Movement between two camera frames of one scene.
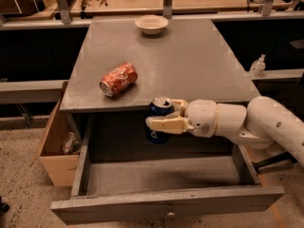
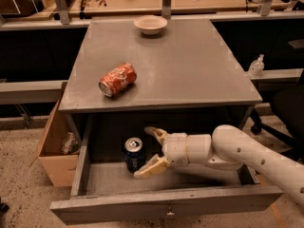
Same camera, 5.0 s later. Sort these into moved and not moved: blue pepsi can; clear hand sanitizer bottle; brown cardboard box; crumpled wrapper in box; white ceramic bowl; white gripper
Moved: blue pepsi can; white gripper
Not moved: clear hand sanitizer bottle; crumpled wrapper in box; brown cardboard box; white ceramic bowl
